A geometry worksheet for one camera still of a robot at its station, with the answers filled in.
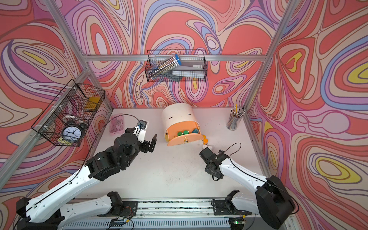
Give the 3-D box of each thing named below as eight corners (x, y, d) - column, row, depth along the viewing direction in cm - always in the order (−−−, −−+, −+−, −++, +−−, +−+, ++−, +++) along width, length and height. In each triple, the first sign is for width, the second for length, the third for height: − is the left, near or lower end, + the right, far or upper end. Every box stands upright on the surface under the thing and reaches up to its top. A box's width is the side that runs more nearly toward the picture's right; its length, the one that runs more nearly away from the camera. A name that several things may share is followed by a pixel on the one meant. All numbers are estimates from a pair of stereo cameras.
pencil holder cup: (224, 126, 109) (228, 112, 97) (230, 118, 115) (236, 103, 102) (233, 132, 105) (240, 118, 93) (240, 123, 111) (247, 109, 99)
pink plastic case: (110, 135, 106) (108, 133, 104) (111, 117, 118) (109, 115, 116) (125, 131, 108) (123, 130, 106) (124, 114, 120) (123, 112, 118)
